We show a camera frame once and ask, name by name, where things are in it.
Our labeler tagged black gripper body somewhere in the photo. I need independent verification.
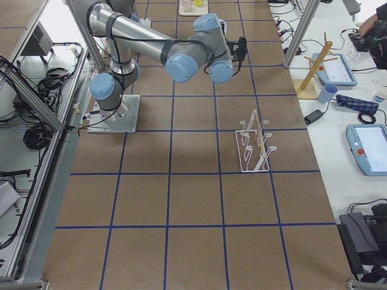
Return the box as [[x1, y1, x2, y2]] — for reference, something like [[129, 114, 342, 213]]
[[226, 36, 247, 62]]

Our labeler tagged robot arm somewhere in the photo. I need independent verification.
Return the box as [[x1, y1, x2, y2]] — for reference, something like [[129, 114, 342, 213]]
[[72, 1, 247, 121]]

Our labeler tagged yellow plastic cup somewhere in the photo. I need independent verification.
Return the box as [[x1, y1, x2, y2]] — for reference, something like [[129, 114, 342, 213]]
[[193, 0, 203, 7]]

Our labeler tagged pink plastic cup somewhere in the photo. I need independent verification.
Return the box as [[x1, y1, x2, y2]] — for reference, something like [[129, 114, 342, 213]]
[[180, 0, 191, 11]]

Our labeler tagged light blue cup on desk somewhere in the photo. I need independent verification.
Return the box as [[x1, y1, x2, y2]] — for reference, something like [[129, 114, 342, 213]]
[[317, 83, 338, 104]]

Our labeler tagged cream serving tray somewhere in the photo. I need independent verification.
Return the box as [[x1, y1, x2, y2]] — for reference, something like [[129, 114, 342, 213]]
[[178, 0, 209, 16]]

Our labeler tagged wooden mug tree stand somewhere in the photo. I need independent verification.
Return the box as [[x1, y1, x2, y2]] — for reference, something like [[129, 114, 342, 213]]
[[293, 33, 338, 100]]

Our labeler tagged black power adapter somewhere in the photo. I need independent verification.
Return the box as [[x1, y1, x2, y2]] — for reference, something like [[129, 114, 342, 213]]
[[304, 109, 324, 125]]

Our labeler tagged blue teach pendant far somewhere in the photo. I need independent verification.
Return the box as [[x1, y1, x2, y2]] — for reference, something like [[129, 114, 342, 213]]
[[316, 53, 357, 87]]

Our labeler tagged blue teach pendant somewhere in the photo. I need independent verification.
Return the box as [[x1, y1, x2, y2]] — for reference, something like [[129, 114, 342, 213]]
[[346, 124, 386, 176], [316, 53, 357, 87]]

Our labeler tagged blue plaid cloth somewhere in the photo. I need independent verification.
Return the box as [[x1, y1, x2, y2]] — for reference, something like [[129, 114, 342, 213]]
[[336, 94, 379, 115]]

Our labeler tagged blue teach pendant near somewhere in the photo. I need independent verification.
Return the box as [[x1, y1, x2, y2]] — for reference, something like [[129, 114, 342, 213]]
[[346, 124, 386, 176]]

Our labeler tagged aluminium frame post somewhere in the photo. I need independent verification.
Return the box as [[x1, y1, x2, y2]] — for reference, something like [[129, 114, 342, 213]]
[[284, 0, 320, 68]]

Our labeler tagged white wire cup rack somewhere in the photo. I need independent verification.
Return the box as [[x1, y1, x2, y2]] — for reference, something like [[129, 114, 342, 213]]
[[235, 109, 277, 173]]

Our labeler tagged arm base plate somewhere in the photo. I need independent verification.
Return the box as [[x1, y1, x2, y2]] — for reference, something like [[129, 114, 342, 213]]
[[87, 94, 140, 134]]

